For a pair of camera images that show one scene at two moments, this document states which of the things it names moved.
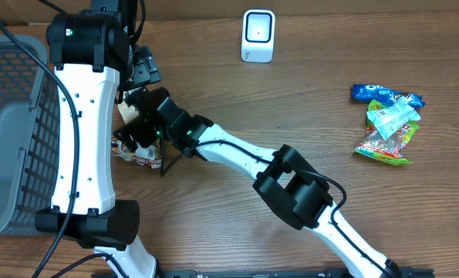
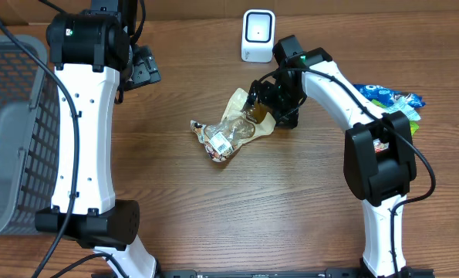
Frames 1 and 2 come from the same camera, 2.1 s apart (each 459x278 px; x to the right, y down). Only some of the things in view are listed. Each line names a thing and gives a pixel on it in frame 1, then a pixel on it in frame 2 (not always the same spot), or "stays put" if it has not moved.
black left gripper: [147, 69] stays put
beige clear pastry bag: [148, 155] -> [244, 119]
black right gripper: [125, 137] -> [288, 113]
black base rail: [291, 272] stays put
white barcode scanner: [258, 35] stays put
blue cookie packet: [384, 95] stays put
